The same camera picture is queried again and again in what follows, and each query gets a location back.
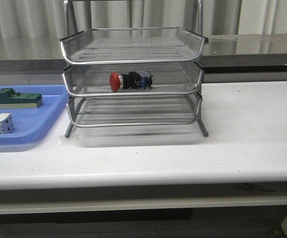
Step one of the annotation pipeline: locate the silver mesh tray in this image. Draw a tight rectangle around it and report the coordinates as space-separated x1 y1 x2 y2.
66 95 201 128
60 27 208 65
62 61 203 97

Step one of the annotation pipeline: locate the dark granite counter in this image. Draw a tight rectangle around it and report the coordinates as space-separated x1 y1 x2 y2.
0 34 287 73

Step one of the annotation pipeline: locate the silver metal rack frame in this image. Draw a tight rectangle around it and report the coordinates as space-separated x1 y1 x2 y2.
64 0 208 137

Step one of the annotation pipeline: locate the red emergency stop button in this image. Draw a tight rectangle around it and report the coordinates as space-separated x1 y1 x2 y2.
109 71 153 92

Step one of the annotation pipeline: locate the blue plastic tray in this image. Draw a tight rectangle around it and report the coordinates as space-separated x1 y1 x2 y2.
0 84 68 145

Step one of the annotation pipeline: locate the green terminal block module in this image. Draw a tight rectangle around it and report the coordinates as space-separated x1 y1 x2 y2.
0 88 42 109

